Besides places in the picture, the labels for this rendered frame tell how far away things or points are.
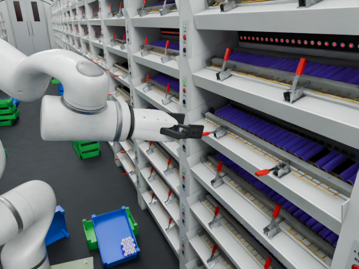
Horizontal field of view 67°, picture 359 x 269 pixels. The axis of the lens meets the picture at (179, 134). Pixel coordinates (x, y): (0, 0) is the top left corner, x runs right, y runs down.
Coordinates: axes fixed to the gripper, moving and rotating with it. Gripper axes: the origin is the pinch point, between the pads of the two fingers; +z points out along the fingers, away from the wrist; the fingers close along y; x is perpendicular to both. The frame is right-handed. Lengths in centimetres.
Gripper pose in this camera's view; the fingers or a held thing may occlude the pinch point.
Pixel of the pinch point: (189, 125)
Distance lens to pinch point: 64.8
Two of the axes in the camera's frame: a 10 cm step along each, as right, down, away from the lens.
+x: 1.9, -9.4, -2.9
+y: 4.4, 3.4, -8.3
